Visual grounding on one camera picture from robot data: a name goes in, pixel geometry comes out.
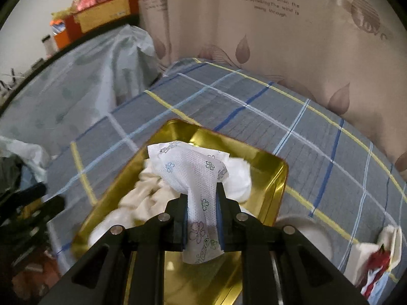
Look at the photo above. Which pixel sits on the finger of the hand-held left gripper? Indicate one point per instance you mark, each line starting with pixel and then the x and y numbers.
pixel 47 209
pixel 25 193

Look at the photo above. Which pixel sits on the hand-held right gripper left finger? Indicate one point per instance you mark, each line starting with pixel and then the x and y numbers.
pixel 184 228

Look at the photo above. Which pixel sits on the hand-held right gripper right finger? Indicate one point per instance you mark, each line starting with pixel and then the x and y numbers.
pixel 220 222

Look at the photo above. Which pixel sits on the white cloth with gold print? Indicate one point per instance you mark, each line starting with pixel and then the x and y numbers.
pixel 238 178

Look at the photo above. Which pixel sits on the cream cloth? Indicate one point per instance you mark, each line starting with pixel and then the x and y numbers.
pixel 143 197

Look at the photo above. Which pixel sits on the floral white wrapper packet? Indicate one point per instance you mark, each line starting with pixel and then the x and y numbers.
pixel 190 171

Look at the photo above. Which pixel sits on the gold tin box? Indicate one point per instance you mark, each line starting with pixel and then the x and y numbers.
pixel 260 178

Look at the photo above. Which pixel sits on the yellow-trimmed white cloth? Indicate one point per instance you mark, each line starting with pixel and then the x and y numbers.
pixel 392 238

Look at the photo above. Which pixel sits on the white plastic bag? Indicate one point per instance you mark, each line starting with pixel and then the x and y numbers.
pixel 22 152

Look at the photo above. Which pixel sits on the stainless steel bowl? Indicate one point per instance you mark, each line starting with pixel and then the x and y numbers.
pixel 308 232

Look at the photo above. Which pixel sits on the translucent plastic cover sheet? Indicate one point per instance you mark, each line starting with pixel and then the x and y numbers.
pixel 79 85

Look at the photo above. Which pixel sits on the orange box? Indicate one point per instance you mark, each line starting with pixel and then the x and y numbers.
pixel 60 39

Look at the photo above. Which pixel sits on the red and white star cloth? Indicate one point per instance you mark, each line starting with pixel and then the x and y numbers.
pixel 378 260

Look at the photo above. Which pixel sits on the beige leaf-print curtain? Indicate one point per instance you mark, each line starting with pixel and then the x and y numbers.
pixel 286 54

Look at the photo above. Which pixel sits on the red and yellow box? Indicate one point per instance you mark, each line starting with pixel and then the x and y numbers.
pixel 101 14

